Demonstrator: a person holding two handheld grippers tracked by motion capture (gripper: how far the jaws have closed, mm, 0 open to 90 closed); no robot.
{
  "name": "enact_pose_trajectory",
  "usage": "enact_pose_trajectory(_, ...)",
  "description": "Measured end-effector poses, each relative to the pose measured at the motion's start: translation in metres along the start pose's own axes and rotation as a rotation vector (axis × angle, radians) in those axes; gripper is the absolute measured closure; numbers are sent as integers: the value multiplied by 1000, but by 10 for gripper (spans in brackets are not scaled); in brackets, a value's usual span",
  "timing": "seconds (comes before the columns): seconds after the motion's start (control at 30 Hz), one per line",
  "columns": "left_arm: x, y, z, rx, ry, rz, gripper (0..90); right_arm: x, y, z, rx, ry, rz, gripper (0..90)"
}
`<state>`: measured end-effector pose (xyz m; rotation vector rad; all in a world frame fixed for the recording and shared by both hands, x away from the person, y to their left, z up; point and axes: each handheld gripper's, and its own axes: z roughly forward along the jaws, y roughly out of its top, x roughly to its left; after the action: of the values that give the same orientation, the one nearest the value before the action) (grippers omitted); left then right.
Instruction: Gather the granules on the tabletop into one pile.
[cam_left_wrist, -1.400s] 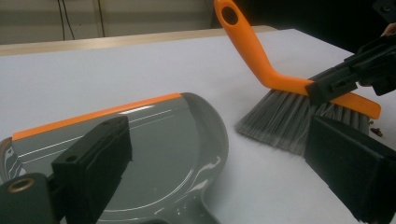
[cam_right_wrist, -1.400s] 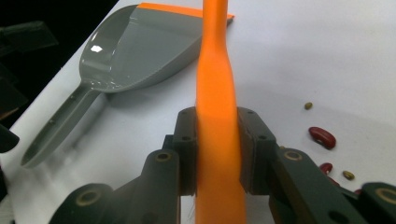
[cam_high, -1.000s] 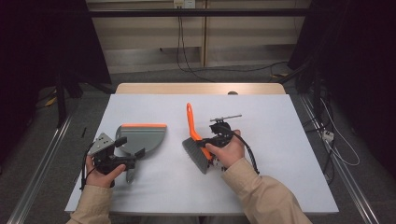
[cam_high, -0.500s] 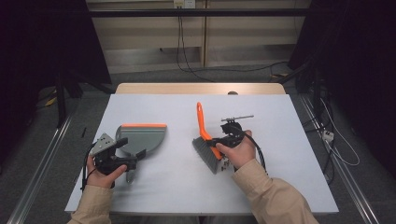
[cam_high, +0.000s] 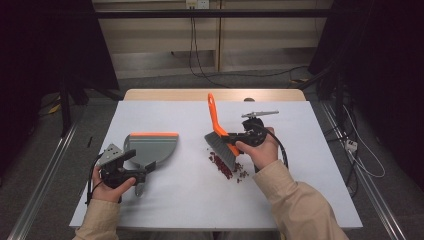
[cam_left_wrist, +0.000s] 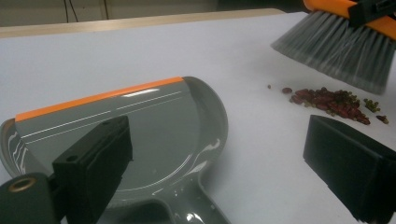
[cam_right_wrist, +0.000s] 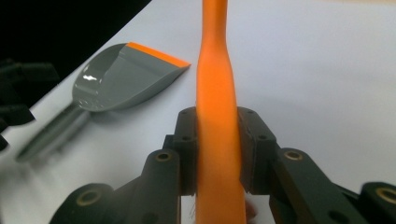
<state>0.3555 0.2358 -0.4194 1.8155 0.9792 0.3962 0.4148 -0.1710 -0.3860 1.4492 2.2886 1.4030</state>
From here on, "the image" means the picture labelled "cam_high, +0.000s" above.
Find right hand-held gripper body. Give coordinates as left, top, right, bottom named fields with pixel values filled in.
left=241, top=110, right=280, bottom=148

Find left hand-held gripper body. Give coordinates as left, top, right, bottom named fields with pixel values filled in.
left=96, top=143, right=147, bottom=189

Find orange brush with grey bristles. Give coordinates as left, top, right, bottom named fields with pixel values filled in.
left=204, top=92, right=242, bottom=172

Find grey dustpan with orange edge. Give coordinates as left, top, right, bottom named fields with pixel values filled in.
left=123, top=132, right=180, bottom=198

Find red beans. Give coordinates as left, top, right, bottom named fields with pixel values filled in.
left=208, top=151, right=250, bottom=184

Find person's right hand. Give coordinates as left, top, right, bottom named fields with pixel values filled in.
left=235, top=127, right=279, bottom=171

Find person's left hand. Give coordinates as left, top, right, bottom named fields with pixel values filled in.
left=91, top=166, right=137, bottom=204

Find white table cover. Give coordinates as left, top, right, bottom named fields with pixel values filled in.
left=69, top=100, right=364, bottom=231

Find black metal stand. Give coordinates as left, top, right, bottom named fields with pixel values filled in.
left=59, top=74, right=88, bottom=138

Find wooden table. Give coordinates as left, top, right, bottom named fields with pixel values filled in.
left=123, top=88, right=307, bottom=102

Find white power plug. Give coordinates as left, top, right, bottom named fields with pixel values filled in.
left=344, top=139, right=359, bottom=153

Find black horizontal bar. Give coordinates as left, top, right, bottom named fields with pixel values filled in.
left=94, top=9, right=334, bottom=19

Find black curtain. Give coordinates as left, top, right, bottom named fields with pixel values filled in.
left=307, top=0, right=424, bottom=193
left=0, top=0, right=120, bottom=168

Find right hand-held gripper black cable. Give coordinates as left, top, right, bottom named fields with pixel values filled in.
left=253, top=122, right=290, bottom=174

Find hand-held gripper black cable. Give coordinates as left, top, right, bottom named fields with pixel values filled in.
left=253, top=122, right=290, bottom=174
left=85, top=152, right=105, bottom=206

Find left hand-held gripper black cable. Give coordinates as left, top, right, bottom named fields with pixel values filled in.
left=85, top=152, right=105, bottom=206

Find aluminium floor rail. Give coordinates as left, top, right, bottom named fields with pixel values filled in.
left=7, top=121, right=82, bottom=240
left=320, top=100, right=407, bottom=240

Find hanging black cable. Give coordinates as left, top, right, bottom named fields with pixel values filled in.
left=188, top=8, right=231, bottom=89

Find white cable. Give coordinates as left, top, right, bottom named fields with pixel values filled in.
left=342, top=104, right=387, bottom=179

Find white wall socket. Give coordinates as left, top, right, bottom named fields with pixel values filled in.
left=185, top=0, right=210, bottom=10

